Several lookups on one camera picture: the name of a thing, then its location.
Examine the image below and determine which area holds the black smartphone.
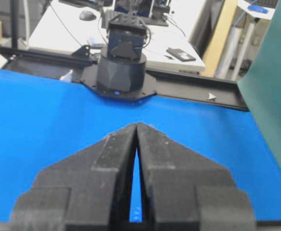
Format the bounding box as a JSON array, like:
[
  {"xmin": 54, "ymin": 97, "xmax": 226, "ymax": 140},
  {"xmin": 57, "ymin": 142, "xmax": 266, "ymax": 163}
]
[{"xmin": 166, "ymin": 48, "xmax": 196, "ymax": 62}]

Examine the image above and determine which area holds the black aluminium frame rail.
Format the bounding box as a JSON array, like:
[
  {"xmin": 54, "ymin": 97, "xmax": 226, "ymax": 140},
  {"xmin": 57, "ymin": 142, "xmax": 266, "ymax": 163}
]
[{"xmin": 0, "ymin": 45, "xmax": 248, "ymax": 111}]

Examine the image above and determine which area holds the black computer mouse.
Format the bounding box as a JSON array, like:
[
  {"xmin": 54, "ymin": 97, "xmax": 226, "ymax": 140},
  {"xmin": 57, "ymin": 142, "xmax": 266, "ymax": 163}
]
[{"xmin": 79, "ymin": 10, "xmax": 96, "ymax": 21}]

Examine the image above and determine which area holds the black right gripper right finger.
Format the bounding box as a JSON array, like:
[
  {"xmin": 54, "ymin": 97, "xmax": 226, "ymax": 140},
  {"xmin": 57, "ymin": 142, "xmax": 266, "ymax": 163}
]
[{"xmin": 137, "ymin": 123, "xmax": 256, "ymax": 231}]

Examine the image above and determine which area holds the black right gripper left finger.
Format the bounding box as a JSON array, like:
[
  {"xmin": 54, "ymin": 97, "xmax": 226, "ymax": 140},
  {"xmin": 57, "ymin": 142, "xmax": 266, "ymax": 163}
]
[{"xmin": 11, "ymin": 124, "xmax": 137, "ymax": 231}]

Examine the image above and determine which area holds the green backdrop curtain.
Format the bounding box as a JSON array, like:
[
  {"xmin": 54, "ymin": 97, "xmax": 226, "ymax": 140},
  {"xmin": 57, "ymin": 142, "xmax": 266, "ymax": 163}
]
[{"xmin": 238, "ymin": 0, "xmax": 281, "ymax": 169}]

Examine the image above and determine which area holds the white desk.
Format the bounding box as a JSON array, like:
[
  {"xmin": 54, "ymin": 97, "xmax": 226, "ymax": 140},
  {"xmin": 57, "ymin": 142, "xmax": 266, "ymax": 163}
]
[{"xmin": 29, "ymin": 0, "xmax": 205, "ymax": 73}]

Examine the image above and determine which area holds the blue table mat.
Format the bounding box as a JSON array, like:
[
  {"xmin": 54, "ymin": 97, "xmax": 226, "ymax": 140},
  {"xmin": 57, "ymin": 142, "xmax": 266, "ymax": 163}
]
[{"xmin": 0, "ymin": 70, "xmax": 281, "ymax": 222}]

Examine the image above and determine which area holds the black monitor stand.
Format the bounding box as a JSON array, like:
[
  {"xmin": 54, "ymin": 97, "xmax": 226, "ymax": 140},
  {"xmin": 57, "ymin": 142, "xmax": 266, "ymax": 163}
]
[{"xmin": 144, "ymin": 0, "xmax": 171, "ymax": 27}]

